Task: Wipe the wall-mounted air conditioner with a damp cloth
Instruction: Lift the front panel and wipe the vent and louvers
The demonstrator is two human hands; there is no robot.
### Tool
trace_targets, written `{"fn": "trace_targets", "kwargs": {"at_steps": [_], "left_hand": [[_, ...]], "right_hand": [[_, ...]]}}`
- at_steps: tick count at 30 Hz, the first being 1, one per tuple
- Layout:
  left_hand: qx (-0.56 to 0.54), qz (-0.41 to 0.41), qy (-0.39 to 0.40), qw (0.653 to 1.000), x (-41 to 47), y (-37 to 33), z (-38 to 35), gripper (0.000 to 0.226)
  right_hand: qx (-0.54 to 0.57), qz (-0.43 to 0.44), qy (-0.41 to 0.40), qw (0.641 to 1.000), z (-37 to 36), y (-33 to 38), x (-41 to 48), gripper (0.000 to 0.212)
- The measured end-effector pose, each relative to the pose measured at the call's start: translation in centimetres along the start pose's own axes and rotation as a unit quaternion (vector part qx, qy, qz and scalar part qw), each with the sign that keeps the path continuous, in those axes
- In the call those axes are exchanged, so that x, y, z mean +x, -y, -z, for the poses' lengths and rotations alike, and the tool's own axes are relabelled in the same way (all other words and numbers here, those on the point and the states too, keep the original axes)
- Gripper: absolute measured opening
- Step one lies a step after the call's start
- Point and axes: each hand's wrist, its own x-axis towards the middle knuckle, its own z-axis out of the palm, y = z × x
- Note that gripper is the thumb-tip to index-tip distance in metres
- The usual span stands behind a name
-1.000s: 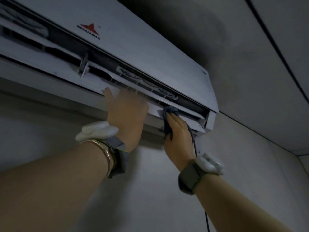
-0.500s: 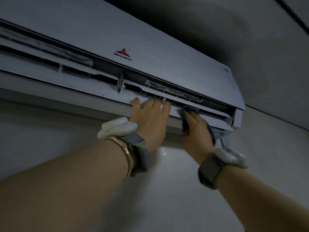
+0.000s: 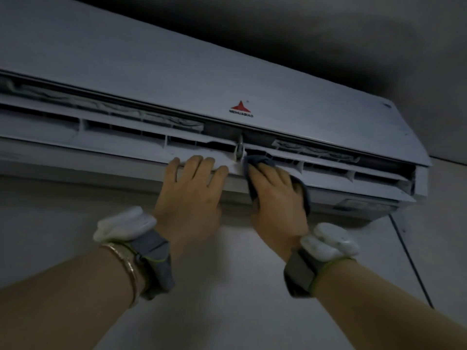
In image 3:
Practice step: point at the white air conditioner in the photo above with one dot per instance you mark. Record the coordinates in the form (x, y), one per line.
(164, 69)

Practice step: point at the person's right forearm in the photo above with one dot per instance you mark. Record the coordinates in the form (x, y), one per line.
(386, 313)

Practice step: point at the person's left hand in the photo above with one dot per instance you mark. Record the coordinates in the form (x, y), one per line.
(188, 207)

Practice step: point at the dark blue cleaning cloth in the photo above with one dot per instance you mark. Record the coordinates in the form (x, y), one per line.
(261, 160)

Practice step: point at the person's left forearm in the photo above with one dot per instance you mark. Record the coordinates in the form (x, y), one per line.
(62, 313)

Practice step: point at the person's right hand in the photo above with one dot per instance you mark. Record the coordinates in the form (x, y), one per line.
(279, 211)

